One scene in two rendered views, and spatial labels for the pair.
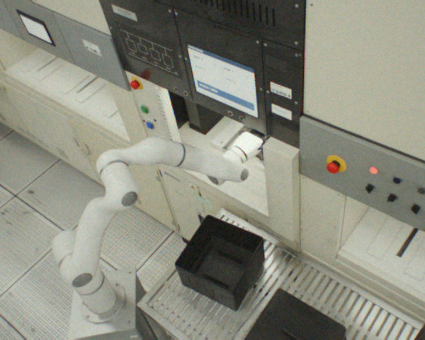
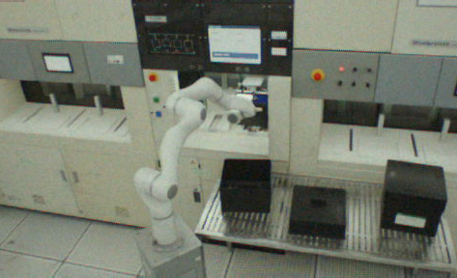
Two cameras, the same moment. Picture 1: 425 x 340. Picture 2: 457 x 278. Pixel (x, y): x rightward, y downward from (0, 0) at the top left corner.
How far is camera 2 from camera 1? 128 cm
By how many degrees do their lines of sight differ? 29
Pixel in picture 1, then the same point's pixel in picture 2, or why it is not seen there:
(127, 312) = (189, 237)
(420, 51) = not seen: outside the picture
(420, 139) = (362, 38)
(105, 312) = (173, 242)
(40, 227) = (33, 264)
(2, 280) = not seen: outside the picture
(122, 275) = not seen: hidden behind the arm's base
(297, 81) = (290, 24)
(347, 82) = (321, 15)
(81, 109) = (76, 135)
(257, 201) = (250, 149)
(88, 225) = (172, 145)
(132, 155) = (196, 88)
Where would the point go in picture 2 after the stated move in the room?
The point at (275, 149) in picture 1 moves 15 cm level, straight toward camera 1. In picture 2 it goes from (276, 79) to (291, 91)
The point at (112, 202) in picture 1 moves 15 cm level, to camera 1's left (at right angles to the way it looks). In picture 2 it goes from (194, 117) to (165, 127)
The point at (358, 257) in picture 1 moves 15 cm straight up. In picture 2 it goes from (330, 157) to (332, 136)
